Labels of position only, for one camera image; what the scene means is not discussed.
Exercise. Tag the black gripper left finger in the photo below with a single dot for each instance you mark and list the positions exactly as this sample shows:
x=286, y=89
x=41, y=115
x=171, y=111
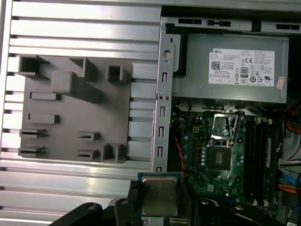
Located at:
x=127, y=214

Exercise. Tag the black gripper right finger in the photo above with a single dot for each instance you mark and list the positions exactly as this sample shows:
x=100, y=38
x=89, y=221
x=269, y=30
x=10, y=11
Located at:
x=207, y=215

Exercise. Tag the silver CPU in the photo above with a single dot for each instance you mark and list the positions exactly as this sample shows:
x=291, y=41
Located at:
x=160, y=195

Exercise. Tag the CPU socket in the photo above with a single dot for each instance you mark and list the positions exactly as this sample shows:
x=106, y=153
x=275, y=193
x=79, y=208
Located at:
x=219, y=158

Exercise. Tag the green motherboard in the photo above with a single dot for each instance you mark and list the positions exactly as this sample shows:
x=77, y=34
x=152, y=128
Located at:
x=195, y=150

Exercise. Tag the white four-pin connector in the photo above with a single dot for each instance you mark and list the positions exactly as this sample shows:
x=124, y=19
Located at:
x=195, y=130

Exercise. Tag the metal socket cover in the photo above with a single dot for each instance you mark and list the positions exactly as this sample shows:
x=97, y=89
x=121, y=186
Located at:
x=213, y=127

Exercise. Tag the black PC case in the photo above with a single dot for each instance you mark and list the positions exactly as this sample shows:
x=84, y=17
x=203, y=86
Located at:
x=162, y=113

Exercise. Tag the grey parts rack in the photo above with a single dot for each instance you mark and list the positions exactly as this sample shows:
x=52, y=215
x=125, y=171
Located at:
x=70, y=117

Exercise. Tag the grey power supply unit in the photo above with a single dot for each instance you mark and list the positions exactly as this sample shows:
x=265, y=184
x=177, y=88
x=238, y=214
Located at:
x=200, y=89

